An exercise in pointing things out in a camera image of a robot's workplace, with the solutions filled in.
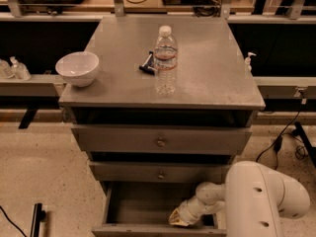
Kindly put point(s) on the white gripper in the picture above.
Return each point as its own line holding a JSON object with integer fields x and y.
{"x": 190, "y": 212}

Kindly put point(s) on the grey bottom drawer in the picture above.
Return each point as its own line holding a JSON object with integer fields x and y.
{"x": 136, "y": 209}

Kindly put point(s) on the grey drawer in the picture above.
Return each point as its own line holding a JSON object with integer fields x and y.
{"x": 136, "y": 209}
{"x": 161, "y": 139}
{"x": 158, "y": 172}

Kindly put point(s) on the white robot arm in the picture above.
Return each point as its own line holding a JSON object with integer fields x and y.
{"x": 254, "y": 197}

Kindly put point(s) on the grey middle drawer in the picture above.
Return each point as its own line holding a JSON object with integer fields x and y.
{"x": 158, "y": 172}

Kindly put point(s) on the grey drawer cabinet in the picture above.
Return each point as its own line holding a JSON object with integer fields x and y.
{"x": 214, "y": 88}

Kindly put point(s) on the grey top drawer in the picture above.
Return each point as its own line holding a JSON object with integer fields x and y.
{"x": 161, "y": 139}

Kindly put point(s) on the black stand foot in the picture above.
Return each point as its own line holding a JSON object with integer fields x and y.
{"x": 39, "y": 216}

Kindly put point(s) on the black table leg right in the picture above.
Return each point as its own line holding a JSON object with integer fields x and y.
{"x": 310, "y": 148}

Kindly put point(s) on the black and white razor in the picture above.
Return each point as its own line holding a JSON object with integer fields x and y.
{"x": 148, "y": 65}

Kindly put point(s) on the clear plastic water bottle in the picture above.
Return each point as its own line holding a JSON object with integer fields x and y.
{"x": 165, "y": 62}

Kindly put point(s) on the small white pump bottle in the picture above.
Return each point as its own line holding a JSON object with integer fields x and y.
{"x": 248, "y": 59}

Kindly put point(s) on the white bowl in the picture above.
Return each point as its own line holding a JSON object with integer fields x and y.
{"x": 78, "y": 68}

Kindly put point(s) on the clear sanitizer bottle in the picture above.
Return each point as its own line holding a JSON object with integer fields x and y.
{"x": 20, "y": 70}

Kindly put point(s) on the clear bottle at left edge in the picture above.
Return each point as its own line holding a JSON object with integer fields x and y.
{"x": 6, "y": 71}

